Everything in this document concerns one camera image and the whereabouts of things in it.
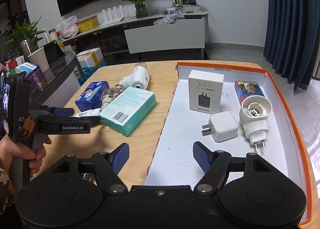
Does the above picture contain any white small labelled bottle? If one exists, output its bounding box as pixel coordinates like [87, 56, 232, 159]
[74, 108, 101, 117]

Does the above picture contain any blue tin with cartoon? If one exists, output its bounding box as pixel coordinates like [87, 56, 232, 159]
[75, 81, 109, 112]

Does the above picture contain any clear repellent refill bottle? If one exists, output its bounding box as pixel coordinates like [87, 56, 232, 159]
[101, 88, 121, 110]

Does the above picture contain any teal green product box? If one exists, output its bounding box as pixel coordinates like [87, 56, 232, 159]
[99, 87, 156, 137]

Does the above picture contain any white square wall charger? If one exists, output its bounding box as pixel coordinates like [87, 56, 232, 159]
[202, 111, 239, 142]

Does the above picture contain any white plug-in heater with bottle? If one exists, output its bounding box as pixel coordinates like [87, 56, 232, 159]
[116, 62, 150, 91]

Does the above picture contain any white plug-in repellent heater green button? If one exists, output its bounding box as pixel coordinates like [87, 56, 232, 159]
[239, 95, 272, 152]

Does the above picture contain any white power adapter box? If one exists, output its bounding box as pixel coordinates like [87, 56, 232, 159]
[188, 70, 224, 114]

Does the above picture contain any blue red playing card pack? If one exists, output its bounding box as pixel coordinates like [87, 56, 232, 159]
[234, 80, 265, 105]

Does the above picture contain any person's left hand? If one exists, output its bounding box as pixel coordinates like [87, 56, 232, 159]
[1, 135, 46, 175]

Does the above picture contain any purple patterned gift box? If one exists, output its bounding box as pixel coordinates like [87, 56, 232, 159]
[1, 65, 45, 96]

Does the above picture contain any blue plastic floor bag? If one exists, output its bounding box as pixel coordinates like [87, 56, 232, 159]
[74, 59, 107, 85]

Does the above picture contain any black glass round side table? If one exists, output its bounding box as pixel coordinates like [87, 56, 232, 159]
[29, 50, 81, 107]

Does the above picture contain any paper cup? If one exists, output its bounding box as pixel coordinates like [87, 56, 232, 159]
[28, 47, 49, 73]

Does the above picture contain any orange white cardboard box tray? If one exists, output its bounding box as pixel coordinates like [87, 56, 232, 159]
[144, 62, 313, 224]

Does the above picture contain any white yellow floor carton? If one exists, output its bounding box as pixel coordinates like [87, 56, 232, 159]
[76, 48, 104, 68]

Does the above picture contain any person's left camouflage sleeve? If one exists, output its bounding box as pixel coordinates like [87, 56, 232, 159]
[0, 162, 17, 214]

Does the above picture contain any white plastic bag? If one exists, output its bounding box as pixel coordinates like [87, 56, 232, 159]
[56, 16, 80, 39]

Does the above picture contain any white TV console cabinet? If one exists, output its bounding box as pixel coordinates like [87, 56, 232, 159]
[63, 11, 209, 59]

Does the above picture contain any yellow cardboard box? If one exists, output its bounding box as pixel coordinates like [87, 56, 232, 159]
[78, 15, 99, 33]

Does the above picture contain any white wifi router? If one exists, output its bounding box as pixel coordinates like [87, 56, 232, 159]
[100, 5, 124, 27]

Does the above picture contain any clear plastic bag on console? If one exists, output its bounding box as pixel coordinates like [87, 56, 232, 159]
[153, 14, 185, 26]

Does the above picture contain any dark blue curtain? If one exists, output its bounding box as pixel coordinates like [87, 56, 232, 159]
[263, 0, 319, 91]

